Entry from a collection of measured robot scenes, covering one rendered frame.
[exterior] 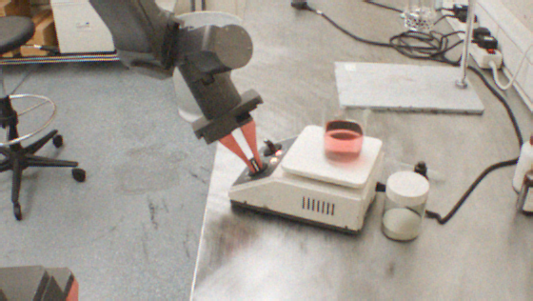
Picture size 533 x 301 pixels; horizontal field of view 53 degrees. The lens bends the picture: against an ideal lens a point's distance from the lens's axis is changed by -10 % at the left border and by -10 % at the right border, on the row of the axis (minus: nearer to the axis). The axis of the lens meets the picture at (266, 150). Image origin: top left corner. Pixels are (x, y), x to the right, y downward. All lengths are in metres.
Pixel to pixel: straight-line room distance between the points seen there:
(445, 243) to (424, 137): 0.29
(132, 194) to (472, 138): 1.41
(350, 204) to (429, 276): 0.15
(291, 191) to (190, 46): 0.24
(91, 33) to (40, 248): 1.38
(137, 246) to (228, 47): 1.31
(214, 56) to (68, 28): 2.41
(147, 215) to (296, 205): 1.30
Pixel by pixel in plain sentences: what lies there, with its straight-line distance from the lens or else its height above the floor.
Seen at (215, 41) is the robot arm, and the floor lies 1.02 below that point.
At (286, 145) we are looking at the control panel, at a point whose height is 0.81.
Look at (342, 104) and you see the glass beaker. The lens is 0.81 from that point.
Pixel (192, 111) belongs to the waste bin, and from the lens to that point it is 2.54.
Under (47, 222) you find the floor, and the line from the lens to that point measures 2.14.
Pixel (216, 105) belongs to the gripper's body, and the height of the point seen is 0.91.
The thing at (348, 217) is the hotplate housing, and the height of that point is 0.78.
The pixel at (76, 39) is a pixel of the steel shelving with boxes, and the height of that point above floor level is 0.21.
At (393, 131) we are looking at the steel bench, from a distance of 1.06.
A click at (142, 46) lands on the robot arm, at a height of 1.02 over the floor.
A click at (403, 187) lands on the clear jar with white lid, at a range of 0.78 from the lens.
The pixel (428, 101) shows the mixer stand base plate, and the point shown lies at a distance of 1.16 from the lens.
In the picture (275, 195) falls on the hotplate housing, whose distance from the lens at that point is 0.82.
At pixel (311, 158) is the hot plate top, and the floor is 0.84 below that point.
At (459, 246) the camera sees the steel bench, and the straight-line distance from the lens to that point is 0.83.
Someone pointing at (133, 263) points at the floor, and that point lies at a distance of 1.89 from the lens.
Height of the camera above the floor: 1.28
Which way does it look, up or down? 33 degrees down
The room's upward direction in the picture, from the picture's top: straight up
